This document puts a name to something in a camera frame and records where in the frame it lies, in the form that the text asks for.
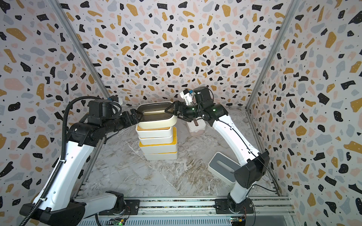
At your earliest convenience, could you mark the dark brown lid tissue box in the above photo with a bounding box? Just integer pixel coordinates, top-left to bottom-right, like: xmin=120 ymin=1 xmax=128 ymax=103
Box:
xmin=137 ymin=101 xmax=177 ymax=130

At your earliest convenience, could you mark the white pink tissue box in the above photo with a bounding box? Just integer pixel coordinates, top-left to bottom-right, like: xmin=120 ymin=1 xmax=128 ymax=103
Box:
xmin=187 ymin=118 xmax=206 ymax=136

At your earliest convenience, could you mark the yellow lid tissue box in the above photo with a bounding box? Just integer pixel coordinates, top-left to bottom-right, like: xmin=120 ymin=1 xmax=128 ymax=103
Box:
xmin=139 ymin=127 xmax=178 ymax=154
xmin=143 ymin=152 xmax=178 ymax=161

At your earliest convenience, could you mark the light bamboo lid tissue box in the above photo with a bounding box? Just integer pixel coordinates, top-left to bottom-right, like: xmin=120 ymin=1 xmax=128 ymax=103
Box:
xmin=139 ymin=135 xmax=173 ymax=146

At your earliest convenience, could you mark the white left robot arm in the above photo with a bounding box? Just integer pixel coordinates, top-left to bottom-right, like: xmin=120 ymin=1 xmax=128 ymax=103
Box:
xmin=19 ymin=96 xmax=143 ymax=226

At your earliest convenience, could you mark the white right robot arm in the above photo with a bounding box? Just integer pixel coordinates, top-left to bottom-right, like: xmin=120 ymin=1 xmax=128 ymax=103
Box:
xmin=165 ymin=87 xmax=270 ymax=213

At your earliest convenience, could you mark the grey lid tissue box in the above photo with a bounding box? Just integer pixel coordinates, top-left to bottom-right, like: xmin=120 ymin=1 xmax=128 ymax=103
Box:
xmin=208 ymin=152 xmax=241 ymax=186

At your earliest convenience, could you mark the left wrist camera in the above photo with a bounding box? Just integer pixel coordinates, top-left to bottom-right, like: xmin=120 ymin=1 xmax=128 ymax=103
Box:
xmin=107 ymin=95 xmax=122 ymax=105

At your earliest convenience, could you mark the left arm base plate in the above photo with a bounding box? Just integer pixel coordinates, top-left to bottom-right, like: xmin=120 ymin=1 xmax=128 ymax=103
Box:
xmin=99 ymin=199 xmax=140 ymax=217

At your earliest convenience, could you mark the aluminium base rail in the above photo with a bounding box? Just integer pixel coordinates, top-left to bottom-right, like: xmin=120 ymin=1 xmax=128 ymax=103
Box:
xmin=79 ymin=196 xmax=299 ymax=226

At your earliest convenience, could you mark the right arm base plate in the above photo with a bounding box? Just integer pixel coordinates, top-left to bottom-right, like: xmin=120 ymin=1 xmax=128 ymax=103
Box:
xmin=214 ymin=198 xmax=254 ymax=214

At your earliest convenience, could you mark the left corner aluminium post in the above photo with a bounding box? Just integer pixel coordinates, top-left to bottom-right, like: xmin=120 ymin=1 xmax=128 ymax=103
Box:
xmin=48 ymin=0 xmax=110 ymax=98

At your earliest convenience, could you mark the corner aluminium post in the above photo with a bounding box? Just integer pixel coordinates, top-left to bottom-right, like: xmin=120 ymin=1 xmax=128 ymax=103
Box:
xmin=245 ymin=0 xmax=301 ymax=111
xmin=48 ymin=0 xmax=110 ymax=98

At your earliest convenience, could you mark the right corner aluminium post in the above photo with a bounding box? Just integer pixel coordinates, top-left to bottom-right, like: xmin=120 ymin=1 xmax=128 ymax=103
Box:
xmin=245 ymin=0 xmax=301 ymax=111

